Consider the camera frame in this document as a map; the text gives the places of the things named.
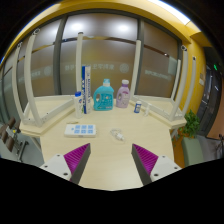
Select purple detergent bottle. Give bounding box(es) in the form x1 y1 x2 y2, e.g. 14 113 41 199
115 79 132 109

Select small blue white bottle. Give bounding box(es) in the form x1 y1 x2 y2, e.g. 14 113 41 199
133 100 143 115

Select brown chairs group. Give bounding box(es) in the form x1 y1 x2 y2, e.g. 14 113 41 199
0 116 30 162

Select white power strip blue sockets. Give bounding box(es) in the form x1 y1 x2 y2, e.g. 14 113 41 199
63 123 98 138

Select white bottle blue cap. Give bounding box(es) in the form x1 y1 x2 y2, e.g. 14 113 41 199
73 91 85 120

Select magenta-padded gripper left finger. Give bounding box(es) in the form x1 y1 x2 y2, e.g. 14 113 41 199
39 142 92 186

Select blue white shuttlecock tube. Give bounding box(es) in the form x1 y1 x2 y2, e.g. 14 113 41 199
81 65 93 115

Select teal detergent bottle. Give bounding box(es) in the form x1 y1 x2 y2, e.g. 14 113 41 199
92 78 115 112

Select green potted plant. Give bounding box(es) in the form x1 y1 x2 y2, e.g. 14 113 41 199
175 109 205 168

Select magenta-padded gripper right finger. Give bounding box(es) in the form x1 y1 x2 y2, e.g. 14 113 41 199
130 143 183 187

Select small white spray bottle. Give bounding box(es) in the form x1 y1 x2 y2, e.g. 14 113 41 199
143 102 152 117

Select white charger cable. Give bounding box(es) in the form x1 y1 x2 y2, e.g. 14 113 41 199
109 127 126 141

